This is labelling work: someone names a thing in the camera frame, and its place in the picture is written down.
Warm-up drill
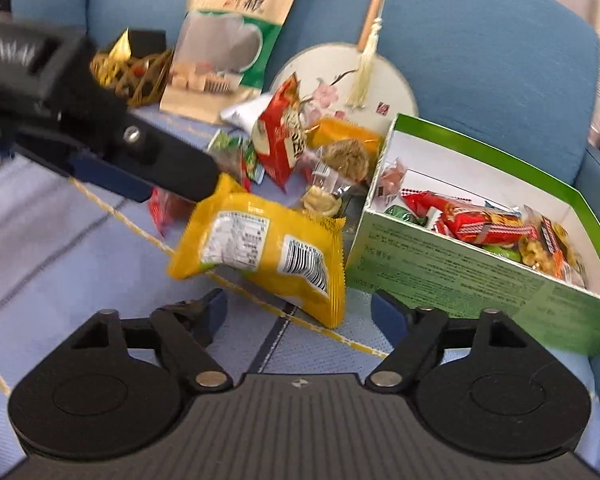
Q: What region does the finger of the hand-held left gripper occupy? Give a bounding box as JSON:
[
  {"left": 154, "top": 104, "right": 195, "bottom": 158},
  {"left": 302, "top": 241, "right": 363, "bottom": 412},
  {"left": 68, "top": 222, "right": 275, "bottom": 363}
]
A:
[
  {"left": 87, "top": 95, "right": 221, "bottom": 202},
  {"left": 10, "top": 130, "right": 154, "bottom": 204}
]

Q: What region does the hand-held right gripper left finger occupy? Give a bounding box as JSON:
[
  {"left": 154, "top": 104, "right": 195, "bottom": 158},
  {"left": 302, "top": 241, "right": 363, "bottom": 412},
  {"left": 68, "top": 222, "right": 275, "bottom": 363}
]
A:
[{"left": 67, "top": 287, "right": 233, "bottom": 393}]

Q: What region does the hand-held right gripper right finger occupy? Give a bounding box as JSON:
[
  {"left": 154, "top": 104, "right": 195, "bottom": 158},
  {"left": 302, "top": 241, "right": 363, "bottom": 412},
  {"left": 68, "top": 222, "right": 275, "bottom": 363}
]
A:
[{"left": 365, "top": 289, "right": 531, "bottom": 393}]

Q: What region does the green cardboard box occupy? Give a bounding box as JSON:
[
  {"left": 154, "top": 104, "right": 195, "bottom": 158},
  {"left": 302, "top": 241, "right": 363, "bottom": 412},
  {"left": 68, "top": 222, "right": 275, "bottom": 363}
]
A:
[{"left": 345, "top": 113, "right": 600, "bottom": 356}]

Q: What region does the yellow snack packet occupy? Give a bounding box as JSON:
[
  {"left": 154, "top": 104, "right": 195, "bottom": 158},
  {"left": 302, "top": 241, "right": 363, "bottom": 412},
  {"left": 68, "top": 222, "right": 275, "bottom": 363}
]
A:
[{"left": 167, "top": 172, "right": 347, "bottom": 330}]

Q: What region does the pile of assorted snack packets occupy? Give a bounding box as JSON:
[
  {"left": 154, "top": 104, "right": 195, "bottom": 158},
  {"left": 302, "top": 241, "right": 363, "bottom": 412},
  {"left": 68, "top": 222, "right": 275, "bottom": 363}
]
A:
[{"left": 147, "top": 72, "right": 386, "bottom": 236}]

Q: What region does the heap of packed snack packets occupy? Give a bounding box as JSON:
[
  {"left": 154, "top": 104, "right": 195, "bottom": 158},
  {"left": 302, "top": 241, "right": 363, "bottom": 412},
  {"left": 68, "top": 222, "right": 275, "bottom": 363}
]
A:
[{"left": 377, "top": 157, "right": 588, "bottom": 286}]

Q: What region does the blue cushion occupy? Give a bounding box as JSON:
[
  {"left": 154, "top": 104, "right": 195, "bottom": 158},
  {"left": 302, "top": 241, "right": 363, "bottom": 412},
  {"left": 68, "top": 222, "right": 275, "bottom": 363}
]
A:
[{"left": 10, "top": 0, "right": 88, "bottom": 28}]

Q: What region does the yellow sachet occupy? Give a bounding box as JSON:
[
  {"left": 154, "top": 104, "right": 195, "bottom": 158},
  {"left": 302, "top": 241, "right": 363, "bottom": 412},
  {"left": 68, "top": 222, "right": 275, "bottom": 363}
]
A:
[{"left": 100, "top": 30, "right": 133, "bottom": 61}]

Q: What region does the woven bamboo basket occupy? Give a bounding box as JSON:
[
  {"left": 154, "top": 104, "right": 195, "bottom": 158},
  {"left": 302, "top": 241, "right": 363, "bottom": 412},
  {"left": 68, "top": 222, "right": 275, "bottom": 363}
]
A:
[{"left": 91, "top": 47, "right": 176, "bottom": 108}]

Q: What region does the blue striped blanket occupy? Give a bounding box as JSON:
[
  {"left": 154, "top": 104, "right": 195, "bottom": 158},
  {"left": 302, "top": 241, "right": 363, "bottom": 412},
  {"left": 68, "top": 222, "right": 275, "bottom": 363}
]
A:
[{"left": 0, "top": 105, "right": 600, "bottom": 480}]

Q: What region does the large kraft grain pouch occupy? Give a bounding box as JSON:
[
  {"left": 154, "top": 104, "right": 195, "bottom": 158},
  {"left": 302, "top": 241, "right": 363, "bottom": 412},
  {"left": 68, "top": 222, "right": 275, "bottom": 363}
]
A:
[{"left": 159, "top": 0, "right": 312, "bottom": 126}]

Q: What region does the round painted fan with tassel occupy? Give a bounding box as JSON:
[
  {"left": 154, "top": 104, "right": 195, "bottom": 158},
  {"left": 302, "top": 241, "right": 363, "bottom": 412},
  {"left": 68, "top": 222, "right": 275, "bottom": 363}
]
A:
[{"left": 270, "top": 0, "right": 420, "bottom": 128}]

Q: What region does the blue fabric sofa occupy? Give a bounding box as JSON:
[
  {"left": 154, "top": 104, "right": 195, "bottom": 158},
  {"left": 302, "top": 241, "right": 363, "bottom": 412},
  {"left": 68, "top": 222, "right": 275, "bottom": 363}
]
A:
[{"left": 10, "top": 0, "right": 600, "bottom": 480}]

